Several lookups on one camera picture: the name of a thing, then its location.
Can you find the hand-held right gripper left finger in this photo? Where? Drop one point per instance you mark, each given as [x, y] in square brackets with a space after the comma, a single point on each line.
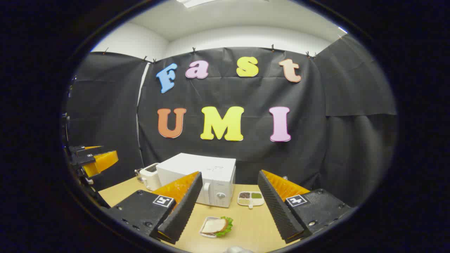
[182, 211]

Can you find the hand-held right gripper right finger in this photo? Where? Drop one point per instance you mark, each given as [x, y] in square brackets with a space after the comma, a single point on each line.
[277, 211]

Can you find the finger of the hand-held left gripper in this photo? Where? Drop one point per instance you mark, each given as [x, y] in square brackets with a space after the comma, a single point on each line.
[86, 149]
[102, 161]

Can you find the white rectangular tray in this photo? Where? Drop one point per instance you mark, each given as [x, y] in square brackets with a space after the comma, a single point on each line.
[204, 232]

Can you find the lettuce bread sandwich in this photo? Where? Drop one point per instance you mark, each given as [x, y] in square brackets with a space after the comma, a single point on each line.
[214, 225]

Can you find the white microwave oven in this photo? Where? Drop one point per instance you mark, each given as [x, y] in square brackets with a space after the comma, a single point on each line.
[197, 165]

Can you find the white divided grain dish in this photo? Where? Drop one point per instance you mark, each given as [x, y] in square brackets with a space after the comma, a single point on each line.
[250, 202]

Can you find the white toaster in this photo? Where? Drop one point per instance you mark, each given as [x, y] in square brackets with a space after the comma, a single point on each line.
[151, 179]

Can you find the black backdrop cloth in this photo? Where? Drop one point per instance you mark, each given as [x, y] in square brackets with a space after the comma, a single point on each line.
[228, 95]

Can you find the ceiling light panel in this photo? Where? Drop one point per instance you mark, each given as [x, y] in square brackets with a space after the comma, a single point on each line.
[197, 2]

